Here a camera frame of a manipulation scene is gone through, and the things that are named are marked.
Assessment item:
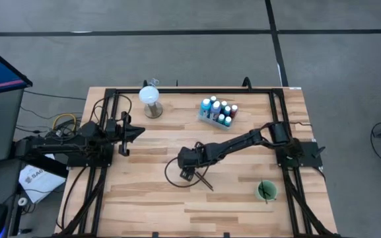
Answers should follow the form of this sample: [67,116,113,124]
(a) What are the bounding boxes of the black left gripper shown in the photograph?
[106,111,146,157]

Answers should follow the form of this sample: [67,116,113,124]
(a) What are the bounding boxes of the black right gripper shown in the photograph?
[176,141,210,182]

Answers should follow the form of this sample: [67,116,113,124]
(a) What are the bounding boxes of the orange-bristled black paintbrush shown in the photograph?
[193,171,211,188]

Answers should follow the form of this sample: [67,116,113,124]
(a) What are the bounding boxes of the black paintbrush white ferrule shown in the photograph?
[195,171,215,192]

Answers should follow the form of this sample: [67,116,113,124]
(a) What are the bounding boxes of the tall blue labelled paint bottle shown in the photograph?
[209,100,222,120]

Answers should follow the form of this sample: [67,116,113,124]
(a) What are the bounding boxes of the tall teal paint bottle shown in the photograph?
[199,98,212,115]

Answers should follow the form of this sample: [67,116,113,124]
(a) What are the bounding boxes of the white mushroom lamp brass base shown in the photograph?
[138,85,164,119]

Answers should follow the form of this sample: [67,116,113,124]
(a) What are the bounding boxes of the clear plastic bin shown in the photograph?
[197,95,240,131]

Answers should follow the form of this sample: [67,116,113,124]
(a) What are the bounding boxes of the light green plastic cup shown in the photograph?
[254,179,279,202]

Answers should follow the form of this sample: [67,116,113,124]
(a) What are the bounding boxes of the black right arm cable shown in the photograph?
[163,155,211,189]

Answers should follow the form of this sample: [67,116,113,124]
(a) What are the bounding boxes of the yellow cable loop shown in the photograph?
[52,112,78,132]

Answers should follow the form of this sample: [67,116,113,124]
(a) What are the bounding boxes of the black aluminium table frame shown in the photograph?
[56,86,339,238]

